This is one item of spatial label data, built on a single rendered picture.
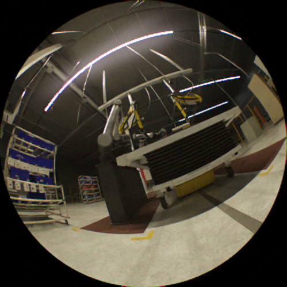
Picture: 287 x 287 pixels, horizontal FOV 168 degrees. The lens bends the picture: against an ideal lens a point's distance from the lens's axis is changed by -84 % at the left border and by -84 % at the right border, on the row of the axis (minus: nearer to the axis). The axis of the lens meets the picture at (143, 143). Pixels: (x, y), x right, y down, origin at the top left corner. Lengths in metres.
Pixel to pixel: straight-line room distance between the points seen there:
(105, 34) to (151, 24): 3.76
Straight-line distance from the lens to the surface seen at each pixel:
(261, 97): 4.96
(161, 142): 0.99
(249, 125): 5.47
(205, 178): 1.84
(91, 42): 9.99
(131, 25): 9.87
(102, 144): 1.27
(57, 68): 8.23
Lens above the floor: 0.47
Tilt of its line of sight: 23 degrees up
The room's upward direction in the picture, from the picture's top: 19 degrees counter-clockwise
